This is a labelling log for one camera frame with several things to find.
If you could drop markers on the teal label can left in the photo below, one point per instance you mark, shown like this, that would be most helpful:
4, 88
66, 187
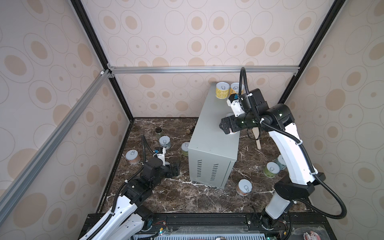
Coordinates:
165, 142

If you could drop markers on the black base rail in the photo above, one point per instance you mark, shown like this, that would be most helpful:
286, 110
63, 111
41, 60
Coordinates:
233, 226

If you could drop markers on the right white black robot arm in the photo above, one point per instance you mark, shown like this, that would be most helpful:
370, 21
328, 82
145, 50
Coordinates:
302, 177

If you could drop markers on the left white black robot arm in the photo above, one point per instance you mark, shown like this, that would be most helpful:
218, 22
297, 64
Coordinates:
128, 216

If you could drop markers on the horizontal aluminium frame bar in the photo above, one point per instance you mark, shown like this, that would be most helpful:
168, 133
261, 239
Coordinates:
203, 69

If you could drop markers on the green label can behind cabinet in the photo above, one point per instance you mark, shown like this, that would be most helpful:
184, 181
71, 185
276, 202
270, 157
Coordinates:
185, 149

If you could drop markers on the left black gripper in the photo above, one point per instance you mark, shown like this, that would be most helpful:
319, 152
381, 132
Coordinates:
170, 172

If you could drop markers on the brown label can left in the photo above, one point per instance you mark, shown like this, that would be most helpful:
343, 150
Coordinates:
132, 157

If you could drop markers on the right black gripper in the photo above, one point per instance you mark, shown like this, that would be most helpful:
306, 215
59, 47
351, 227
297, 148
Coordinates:
232, 127

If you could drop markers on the teal label can right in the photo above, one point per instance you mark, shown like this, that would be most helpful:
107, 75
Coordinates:
280, 162

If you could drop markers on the green label can right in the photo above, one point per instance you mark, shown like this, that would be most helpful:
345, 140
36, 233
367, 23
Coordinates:
271, 170

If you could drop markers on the yellow label can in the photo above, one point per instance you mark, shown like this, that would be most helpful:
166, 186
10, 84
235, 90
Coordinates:
222, 90

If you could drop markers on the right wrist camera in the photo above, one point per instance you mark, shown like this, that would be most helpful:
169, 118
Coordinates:
234, 103

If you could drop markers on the wooden spatula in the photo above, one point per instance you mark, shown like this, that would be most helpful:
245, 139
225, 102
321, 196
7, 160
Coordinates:
256, 133

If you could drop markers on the grey metal cabinet box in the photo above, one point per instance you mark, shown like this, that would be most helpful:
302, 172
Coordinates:
212, 153

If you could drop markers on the orange label can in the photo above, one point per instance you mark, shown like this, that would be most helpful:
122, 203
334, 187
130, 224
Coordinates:
234, 89

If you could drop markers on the teal label can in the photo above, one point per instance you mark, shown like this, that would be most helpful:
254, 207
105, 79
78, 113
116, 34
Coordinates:
280, 162
165, 142

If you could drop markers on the red label can front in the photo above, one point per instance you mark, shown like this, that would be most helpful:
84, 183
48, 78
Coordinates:
244, 187

